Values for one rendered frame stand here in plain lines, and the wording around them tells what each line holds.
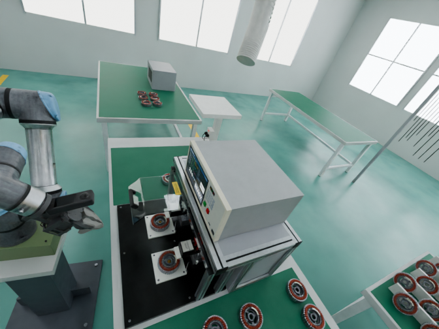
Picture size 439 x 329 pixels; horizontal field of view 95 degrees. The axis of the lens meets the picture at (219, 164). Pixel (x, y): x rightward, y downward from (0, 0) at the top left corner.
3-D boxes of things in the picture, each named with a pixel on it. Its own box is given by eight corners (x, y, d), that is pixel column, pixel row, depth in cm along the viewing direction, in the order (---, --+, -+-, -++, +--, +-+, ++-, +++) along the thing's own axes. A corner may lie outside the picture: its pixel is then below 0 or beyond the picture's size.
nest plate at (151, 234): (148, 239, 112) (148, 237, 111) (144, 217, 122) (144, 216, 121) (175, 233, 119) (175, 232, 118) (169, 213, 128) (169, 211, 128)
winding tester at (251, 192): (213, 242, 82) (227, 210, 70) (184, 171, 111) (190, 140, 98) (284, 222, 99) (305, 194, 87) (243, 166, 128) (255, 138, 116)
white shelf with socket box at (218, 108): (193, 160, 179) (203, 113, 152) (182, 138, 204) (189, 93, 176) (227, 158, 195) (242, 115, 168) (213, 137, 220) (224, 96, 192)
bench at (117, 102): (104, 174, 238) (96, 117, 194) (103, 105, 361) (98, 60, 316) (192, 167, 288) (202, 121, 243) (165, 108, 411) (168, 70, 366)
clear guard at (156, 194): (132, 224, 91) (132, 217, 87) (128, 187, 107) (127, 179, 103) (200, 212, 106) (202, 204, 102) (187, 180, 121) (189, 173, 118)
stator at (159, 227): (153, 235, 113) (153, 231, 111) (147, 219, 120) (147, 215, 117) (172, 228, 119) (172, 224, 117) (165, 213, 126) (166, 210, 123)
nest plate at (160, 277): (156, 284, 96) (156, 283, 95) (151, 254, 106) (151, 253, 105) (186, 274, 103) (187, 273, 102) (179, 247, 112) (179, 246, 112)
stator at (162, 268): (159, 278, 97) (160, 274, 95) (155, 256, 105) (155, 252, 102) (182, 271, 102) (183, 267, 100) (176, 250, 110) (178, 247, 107)
